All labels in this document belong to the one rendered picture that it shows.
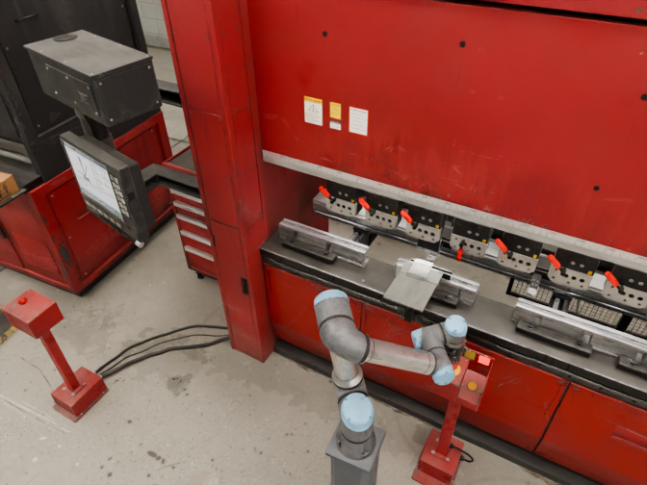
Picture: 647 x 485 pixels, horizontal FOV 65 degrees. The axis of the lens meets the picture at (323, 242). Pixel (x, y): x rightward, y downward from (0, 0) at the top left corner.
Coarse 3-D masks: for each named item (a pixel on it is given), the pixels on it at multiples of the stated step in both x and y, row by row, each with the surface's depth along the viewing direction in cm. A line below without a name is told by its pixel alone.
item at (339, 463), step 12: (336, 432) 195; (384, 432) 194; (336, 444) 191; (336, 456) 187; (372, 456) 187; (336, 468) 194; (348, 468) 190; (360, 468) 184; (372, 468) 192; (336, 480) 200; (348, 480) 196; (360, 480) 192; (372, 480) 202
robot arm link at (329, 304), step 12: (324, 300) 161; (336, 300) 161; (348, 300) 165; (324, 312) 158; (336, 312) 157; (348, 312) 159; (336, 360) 175; (336, 372) 182; (348, 372) 180; (360, 372) 186; (336, 384) 184; (348, 384) 183; (360, 384) 185
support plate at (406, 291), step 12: (408, 264) 235; (396, 276) 229; (408, 276) 228; (432, 276) 228; (396, 288) 223; (408, 288) 223; (420, 288) 223; (432, 288) 223; (396, 300) 217; (408, 300) 217; (420, 300) 217
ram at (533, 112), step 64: (256, 0) 195; (320, 0) 182; (384, 0) 170; (448, 0) 163; (256, 64) 212; (320, 64) 197; (384, 64) 184; (448, 64) 172; (512, 64) 162; (576, 64) 153; (640, 64) 145; (320, 128) 215; (384, 128) 199; (448, 128) 186; (512, 128) 174; (576, 128) 163; (640, 128) 154; (384, 192) 217; (448, 192) 201; (512, 192) 187; (576, 192) 175; (640, 192) 165
